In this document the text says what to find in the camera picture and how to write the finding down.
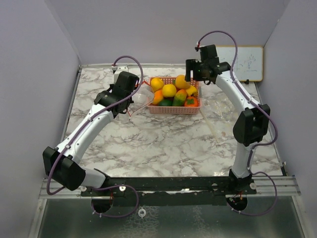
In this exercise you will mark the yellow lemon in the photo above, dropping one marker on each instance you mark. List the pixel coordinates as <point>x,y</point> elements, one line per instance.
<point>169,91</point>

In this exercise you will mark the green lime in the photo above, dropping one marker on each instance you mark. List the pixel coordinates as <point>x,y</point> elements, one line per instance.
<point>165,103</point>

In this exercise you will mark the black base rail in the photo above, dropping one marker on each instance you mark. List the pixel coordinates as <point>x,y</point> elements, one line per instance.
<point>169,191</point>

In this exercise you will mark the yellow orange fruit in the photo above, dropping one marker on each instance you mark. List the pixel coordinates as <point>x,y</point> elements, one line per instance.
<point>156,84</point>

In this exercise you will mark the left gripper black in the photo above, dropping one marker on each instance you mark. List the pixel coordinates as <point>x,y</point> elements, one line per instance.
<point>112,85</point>

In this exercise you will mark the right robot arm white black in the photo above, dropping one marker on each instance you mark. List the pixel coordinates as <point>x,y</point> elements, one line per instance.
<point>252,123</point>

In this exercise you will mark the clear bag white zipper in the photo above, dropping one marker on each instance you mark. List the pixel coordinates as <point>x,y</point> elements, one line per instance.
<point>220,116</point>

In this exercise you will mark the orange green mango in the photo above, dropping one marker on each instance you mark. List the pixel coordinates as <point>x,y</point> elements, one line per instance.
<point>180,98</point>

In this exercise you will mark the orange persimmon green leaf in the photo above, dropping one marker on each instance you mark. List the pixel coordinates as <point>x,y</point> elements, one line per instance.
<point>191,102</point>

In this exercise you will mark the pink plastic basket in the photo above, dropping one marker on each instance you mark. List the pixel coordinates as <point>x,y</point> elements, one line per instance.
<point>180,110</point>

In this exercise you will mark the small orange tangerine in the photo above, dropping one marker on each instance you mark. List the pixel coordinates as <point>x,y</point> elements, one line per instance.
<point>158,97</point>

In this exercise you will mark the yellow orange peach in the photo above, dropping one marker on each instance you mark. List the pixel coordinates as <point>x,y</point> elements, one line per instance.
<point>181,83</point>

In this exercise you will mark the yellow bell pepper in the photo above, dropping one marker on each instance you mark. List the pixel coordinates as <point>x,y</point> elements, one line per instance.
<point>192,91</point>

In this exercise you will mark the clear bag red zipper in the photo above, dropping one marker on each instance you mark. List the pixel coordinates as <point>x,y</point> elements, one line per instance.
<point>142,99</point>

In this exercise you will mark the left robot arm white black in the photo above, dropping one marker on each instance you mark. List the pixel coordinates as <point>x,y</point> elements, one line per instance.
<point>62,162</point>

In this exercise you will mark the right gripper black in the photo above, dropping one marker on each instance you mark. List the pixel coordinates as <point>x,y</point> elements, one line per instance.
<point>190,65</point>

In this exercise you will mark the small whiteboard wooden frame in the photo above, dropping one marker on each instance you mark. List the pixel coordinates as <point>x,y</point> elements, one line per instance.
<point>249,62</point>

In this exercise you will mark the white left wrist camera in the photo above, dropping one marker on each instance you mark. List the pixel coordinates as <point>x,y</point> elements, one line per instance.
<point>117,70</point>

